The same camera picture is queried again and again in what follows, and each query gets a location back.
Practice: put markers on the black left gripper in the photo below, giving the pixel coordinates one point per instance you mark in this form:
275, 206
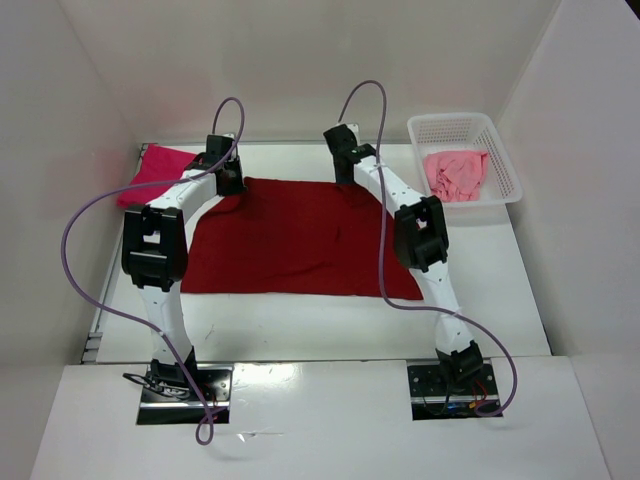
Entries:
231, 182

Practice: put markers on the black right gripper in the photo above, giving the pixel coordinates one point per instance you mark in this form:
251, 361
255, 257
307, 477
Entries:
344, 171

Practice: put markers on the dark red t-shirt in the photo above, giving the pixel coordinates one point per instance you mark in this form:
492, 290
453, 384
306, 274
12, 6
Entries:
297, 237

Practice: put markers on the pink-red t-shirt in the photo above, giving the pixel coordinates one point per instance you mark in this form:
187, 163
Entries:
158, 164

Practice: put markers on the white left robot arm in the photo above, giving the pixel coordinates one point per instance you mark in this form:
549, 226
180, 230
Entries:
155, 256

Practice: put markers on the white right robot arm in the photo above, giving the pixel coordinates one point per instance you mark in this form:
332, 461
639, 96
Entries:
420, 244

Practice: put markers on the light pink t-shirt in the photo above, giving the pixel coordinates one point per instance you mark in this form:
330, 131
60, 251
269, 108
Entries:
458, 175

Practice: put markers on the white plastic basket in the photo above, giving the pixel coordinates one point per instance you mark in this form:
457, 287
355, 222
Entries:
449, 132

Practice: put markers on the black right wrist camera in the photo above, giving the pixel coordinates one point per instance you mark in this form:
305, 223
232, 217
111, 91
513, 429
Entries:
339, 138

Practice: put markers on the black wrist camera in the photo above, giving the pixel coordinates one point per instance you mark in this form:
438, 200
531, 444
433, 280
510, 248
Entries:
339, 138
219, 146

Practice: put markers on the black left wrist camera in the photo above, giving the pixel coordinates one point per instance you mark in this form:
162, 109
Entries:
219, 146

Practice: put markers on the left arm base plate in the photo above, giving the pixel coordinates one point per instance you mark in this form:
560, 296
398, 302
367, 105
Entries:
163, 403

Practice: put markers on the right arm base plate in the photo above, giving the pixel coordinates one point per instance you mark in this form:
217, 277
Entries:
433, 399

